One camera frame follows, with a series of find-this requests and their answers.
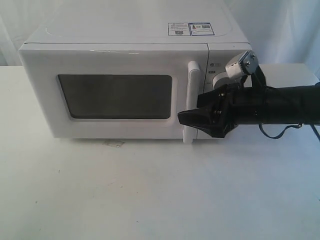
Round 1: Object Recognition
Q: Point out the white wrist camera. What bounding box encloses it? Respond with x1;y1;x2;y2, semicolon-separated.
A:
225;50;259;80

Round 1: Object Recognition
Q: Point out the white microwave door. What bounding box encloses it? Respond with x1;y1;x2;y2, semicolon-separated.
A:
18;43;209;143

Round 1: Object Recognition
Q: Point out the white Midea microwave oven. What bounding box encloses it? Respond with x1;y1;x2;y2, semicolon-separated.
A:
18;0;251;143

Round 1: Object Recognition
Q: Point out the white upper microwave knob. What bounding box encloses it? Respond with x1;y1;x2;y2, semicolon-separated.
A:
212;72;237;89

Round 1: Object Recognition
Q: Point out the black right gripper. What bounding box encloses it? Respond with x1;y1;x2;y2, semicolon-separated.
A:
177;83;267;138

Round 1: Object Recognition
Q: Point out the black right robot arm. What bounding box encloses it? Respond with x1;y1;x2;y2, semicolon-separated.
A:
177;84;320;138

